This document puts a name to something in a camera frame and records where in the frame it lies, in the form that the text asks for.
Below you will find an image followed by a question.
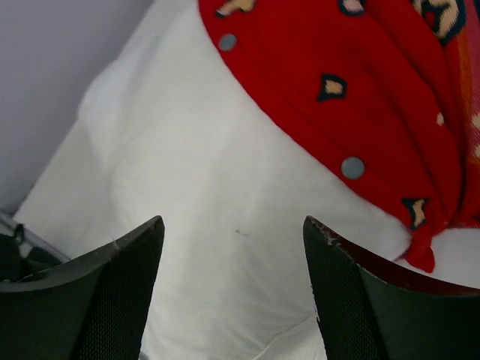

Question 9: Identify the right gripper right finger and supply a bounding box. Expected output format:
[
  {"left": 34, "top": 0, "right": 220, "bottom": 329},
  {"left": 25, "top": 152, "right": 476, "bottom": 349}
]
[{"left": 303, "top": 216, "right": 479, "bottom": 360}]

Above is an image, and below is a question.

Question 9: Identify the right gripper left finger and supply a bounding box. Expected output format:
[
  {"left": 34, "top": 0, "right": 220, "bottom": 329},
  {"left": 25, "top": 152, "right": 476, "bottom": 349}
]
[{"left": 1, "top": 216, "right": 164, "bottom": 359}]

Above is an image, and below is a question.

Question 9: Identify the red printed pillowcase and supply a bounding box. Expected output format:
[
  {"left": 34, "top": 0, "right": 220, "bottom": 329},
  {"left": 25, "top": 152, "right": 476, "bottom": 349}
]
[{"left": 198, "top": 1, "right": 479, "bottom": 273}]

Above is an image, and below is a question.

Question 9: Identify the white pillow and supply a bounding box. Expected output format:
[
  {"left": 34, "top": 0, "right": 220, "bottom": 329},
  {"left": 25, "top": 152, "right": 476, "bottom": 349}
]
[{"left": 16, "top": 1, "right": 479, "bottom": 359}]

